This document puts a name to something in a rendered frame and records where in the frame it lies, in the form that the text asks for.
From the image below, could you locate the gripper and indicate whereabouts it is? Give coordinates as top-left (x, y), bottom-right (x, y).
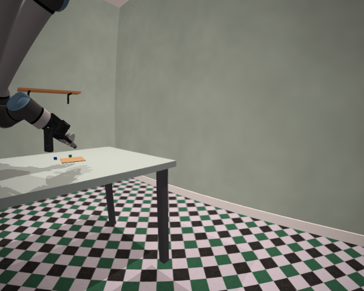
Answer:
top-left (42, 113), bottom-right (77, 147)

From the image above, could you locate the orange flat mat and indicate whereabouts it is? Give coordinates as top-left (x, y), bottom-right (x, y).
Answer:
top-left (60, 156), bottom-right (85, 164)

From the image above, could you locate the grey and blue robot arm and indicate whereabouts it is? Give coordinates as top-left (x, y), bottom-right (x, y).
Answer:
top-left (0, 0), bottom-right (69, 129)

